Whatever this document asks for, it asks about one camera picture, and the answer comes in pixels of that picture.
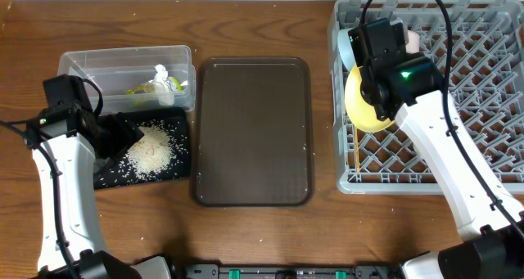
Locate light blue bowl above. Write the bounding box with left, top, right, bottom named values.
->
left=337, top=29, right=355, bottom=71

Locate pink white bowl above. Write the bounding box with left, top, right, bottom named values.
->
left=405, top=30, right=420, bottom=54

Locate yellow snack wrapper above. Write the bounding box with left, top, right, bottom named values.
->
left=124, top=76, right=188, bottom=95

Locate white tissue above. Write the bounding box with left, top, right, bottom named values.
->
left=153, top=64, right=174, bottom=106

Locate yellow plate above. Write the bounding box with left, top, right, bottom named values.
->
left=344, top=65, right=395, bottom=133

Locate wooden chopstick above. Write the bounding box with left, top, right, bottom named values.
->
left=353, top=127, right=360, bottom=173

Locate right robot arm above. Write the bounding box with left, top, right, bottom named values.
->
left=337, top=19, right=523, bottom=278

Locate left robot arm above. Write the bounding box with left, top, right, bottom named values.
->
left=26, top=106, right=143, bottom=278

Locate black waste tray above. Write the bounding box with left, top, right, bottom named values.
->
left=93, top=107, right=192, bottom=190

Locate grey dishwasher rack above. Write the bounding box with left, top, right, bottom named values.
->
left=327, top=0, right=523, bottom=195

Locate clear plastic bin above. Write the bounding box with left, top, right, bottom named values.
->
left=58, top=45, right=196, bottom=114

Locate dark brown tray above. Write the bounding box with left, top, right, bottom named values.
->
left=191, top=57, right=314, bottom=207

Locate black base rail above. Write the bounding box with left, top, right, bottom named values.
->
left=130, top=254, right=410, bottom=279

